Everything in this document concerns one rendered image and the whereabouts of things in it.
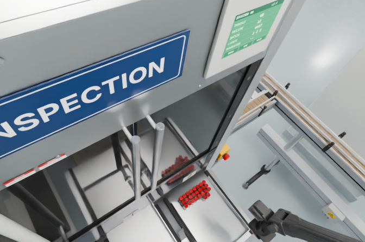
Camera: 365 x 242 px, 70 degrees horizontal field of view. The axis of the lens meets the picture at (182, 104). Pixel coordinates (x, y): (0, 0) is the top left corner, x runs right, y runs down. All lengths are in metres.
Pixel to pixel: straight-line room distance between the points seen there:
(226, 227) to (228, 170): 1.16
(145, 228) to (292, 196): 1.67
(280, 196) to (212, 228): 1.32
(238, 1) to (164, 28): 0.15
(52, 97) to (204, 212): 1.20
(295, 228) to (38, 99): 0.89
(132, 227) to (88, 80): 1.11
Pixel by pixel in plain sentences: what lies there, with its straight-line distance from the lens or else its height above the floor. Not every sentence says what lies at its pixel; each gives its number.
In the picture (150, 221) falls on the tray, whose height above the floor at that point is 0.88.
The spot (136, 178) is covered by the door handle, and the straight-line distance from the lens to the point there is 0.72.
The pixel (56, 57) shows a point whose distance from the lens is 0.38.
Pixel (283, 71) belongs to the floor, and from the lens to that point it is 3.66.
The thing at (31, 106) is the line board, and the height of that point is 1.99.
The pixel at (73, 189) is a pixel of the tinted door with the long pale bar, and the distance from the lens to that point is 0.75.
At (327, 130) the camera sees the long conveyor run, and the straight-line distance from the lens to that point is 2.00.
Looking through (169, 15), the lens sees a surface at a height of 2.06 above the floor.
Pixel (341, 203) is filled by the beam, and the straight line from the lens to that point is 2.29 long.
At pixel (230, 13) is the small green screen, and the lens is 0.51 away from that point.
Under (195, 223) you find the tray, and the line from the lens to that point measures 1.48.
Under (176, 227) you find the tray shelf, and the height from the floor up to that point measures 0.88.
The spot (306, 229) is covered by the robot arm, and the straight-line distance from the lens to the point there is 1.03.
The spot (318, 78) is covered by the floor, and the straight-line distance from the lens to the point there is 3.85.
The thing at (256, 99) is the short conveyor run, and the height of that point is 0.93.
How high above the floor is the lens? 2.31
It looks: 54 degrees down
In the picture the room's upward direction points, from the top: 12 degrees clockwise
